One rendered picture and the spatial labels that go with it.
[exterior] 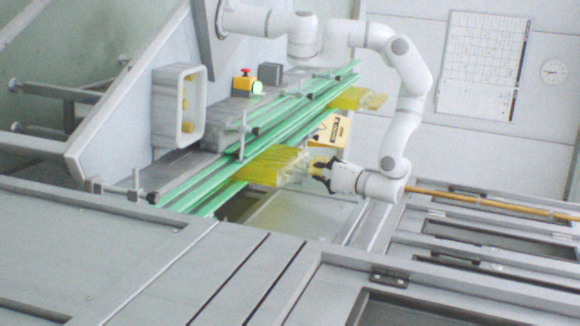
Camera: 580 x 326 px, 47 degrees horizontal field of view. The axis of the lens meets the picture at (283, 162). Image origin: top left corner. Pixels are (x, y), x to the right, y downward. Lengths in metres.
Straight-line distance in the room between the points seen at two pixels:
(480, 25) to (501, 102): 0.90
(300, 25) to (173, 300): 1.30
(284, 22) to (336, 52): 0.19
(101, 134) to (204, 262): 0.76
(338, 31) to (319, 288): 1.20
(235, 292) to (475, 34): 7.03
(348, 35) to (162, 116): 0.62
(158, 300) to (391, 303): 0.33
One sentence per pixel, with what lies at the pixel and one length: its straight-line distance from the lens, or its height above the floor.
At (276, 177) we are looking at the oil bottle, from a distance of 2.06.
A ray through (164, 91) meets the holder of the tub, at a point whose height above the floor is 0.79.
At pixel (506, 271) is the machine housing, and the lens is 2.08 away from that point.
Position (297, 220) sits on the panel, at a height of 1.14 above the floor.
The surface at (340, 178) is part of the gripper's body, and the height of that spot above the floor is 1.25.
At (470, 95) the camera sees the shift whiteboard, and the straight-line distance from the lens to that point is 7.92.
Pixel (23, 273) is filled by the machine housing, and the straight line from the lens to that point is 1.02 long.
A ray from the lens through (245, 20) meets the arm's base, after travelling 2.12.
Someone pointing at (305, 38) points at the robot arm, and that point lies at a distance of 2.07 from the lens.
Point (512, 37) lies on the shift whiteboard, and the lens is 7.82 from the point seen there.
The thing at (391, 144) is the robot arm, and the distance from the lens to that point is 1.99.
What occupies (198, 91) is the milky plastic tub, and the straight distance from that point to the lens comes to 2.01.
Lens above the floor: 1.64
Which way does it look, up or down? 16 degrees down
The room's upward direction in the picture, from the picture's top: 100 degrees clockwise
